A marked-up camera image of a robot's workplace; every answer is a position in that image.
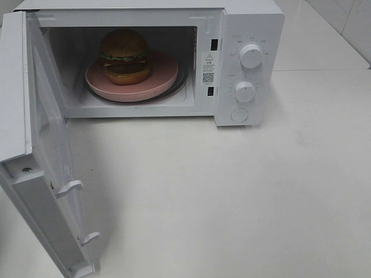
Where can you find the white door release button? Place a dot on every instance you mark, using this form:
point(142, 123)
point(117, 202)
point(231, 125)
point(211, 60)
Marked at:
point(239, 115)

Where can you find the pink round plate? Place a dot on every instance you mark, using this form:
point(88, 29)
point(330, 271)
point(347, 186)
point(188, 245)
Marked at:
point(155, 57)

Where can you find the burger with lettuce and cheese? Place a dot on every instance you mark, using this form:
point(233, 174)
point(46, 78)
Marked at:
point(123, 54)

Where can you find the white microwave door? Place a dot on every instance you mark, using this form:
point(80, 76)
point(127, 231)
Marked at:
point(37, 170)

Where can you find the glass microwave turntable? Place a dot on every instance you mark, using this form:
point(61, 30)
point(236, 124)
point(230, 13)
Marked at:
point(181, 84)

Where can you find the lower white control knob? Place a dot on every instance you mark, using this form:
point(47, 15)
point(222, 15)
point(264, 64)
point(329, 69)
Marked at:
point(244, 92)

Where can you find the white control knob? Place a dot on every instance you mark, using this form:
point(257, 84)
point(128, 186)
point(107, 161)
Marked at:
point(251, 55)
point(244, 92)

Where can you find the white warning label sticker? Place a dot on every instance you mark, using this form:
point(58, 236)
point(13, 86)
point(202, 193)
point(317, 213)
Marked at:
point(209, 68)

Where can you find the white microwave oven body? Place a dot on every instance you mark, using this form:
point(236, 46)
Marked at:
point(181, 29)

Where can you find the upper white control knob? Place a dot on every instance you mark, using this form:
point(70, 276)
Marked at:
point(251, 55)

